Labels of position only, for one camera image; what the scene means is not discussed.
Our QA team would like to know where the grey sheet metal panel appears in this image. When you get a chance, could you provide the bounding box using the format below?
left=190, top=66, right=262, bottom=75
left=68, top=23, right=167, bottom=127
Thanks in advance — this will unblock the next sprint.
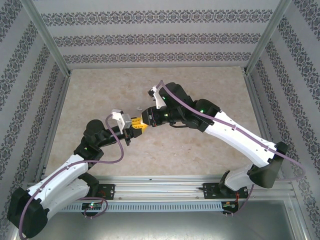
left=11, top=199, right=310, bottom=240

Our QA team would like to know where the right aluminium side rail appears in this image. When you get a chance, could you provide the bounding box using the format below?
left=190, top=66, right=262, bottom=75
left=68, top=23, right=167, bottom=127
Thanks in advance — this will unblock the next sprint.
left=243, top=72, right=285, bottom=180

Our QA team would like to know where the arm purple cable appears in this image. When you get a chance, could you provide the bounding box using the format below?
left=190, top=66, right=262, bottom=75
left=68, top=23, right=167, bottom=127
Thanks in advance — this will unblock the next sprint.
left=159, top=79, right=307, bottom=218
left=18, top=113, right=126, bottom=240

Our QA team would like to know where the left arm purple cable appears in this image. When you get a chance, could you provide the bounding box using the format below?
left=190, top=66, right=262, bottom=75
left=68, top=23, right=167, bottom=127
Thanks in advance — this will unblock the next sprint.
left=18, top=113, right=126, bottom=240

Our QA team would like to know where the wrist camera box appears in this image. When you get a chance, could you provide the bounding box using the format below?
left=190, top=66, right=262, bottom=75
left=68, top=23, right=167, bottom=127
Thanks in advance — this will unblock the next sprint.
left=111, top=108, right=133, bottom=135
left=147, top=84, right=167, bottom=110

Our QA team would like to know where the black mount plate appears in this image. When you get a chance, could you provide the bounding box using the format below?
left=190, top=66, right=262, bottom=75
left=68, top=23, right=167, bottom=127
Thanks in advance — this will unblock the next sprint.
left=202, top=182, right=249, bottom=200
left=96, top=184, right=116, bottom=201

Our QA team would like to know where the right aluminium frame post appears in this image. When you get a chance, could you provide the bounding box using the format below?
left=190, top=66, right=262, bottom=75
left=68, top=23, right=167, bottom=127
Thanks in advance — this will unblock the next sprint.
left=242, top=0, right=293, bottom=75

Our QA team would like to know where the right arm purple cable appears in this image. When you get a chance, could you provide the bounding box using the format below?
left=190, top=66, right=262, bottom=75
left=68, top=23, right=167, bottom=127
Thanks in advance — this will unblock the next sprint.
left=159, top=79, right=307, bottom=218

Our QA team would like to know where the aluminium frame post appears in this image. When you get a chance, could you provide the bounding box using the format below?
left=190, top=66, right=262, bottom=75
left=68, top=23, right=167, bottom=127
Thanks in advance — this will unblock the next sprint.
left=242, top=0, right=293, bottom=75
left=21, top=0, right=73, bottom=76

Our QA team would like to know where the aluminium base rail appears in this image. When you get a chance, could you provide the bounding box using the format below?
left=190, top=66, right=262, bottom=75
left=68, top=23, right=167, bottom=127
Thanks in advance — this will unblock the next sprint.
left=24, top=174, right=293, bottom=201

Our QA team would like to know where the controller board with green light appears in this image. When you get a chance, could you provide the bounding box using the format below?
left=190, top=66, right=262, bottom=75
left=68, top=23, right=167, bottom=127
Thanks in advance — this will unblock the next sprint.
left=81, top=202, right=103, bottom=210

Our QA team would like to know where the left aluminium frame post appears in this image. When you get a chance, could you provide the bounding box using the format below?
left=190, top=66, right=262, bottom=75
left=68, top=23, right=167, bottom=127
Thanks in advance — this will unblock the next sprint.
left=21, top=0, right=73, bottom=76

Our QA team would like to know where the right black mount plate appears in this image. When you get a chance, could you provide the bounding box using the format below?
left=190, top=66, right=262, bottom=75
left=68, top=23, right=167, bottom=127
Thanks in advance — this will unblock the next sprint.
left=202, top=182, right=249, bottom=200

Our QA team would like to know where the white slotted cable duct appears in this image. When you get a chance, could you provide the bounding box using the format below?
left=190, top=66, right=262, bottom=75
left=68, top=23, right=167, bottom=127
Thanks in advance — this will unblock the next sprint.
left=59, top=201, right=223, bottom=212

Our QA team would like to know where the aluminium side rail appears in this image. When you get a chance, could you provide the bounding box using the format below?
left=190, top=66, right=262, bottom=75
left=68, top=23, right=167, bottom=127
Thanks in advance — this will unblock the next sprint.
left=243, top=72, right=285, bottom=180
left=33, top=72, right=72, bottom=183

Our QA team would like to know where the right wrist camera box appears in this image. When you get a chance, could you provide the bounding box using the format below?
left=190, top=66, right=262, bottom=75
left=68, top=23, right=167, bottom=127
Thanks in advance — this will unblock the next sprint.
left=147, top=84, right=167, bottom=110

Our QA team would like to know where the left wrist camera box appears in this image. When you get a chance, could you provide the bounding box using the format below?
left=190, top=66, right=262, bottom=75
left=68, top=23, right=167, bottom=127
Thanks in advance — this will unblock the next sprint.
left=111, top=108, right=133, bottom=135

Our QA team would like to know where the left aluminium side rail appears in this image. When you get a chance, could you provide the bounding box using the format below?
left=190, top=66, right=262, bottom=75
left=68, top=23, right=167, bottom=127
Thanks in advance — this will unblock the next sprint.
left=33, top=72, right=72, bottom=183

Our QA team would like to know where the left black mount plate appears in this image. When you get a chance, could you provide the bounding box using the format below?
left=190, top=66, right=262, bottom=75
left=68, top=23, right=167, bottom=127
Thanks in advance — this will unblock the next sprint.
left=96, top=184, right=116, bottom=201

